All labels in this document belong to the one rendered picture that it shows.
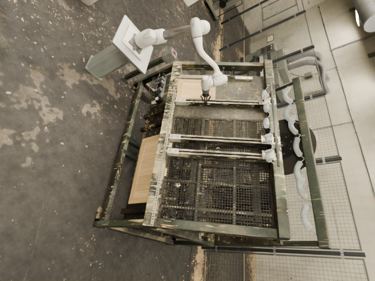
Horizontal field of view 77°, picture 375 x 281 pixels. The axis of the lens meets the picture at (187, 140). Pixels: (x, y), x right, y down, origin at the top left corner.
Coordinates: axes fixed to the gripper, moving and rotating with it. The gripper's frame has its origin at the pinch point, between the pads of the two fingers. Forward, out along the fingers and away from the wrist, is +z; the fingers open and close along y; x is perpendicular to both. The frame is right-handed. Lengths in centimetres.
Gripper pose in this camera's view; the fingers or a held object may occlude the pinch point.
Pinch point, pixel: (205, 102)
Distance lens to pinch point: 286.3
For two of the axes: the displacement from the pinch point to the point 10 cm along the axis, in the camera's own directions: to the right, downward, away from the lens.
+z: 0.7, 5.1, 8.6
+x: 1.1, -8.6, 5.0
